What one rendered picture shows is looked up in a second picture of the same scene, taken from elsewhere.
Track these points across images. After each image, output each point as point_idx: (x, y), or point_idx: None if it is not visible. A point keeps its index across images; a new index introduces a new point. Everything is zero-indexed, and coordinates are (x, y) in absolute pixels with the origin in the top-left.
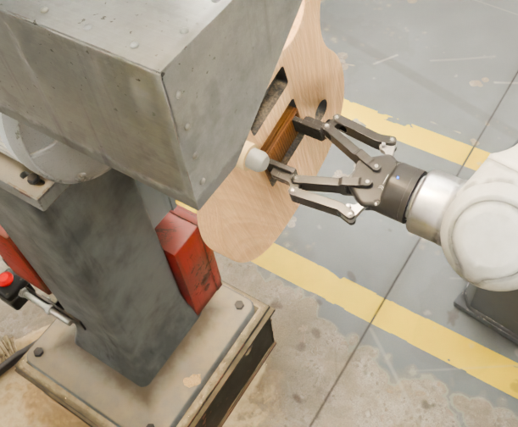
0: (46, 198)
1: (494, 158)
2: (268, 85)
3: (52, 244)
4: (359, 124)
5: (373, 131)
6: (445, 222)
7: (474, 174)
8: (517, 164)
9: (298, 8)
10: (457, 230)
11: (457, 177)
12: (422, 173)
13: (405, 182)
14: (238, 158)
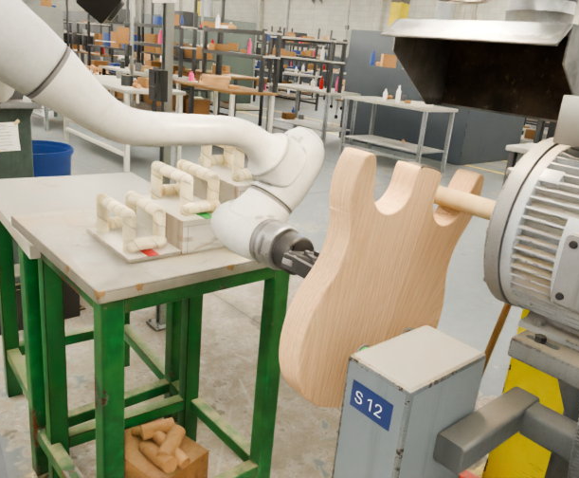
0: None
1: (287, 144)
2: (410, 80)
3: None
4: (305, 264)
5: (298, 259)
6: (321, 152)
7: (296, 155)
8: (284, 135)
9: (396, 56)
10: (322, 142)
11: (262, 230)
12: (283, 234)
13: (298, 233)
14: (424, 101)
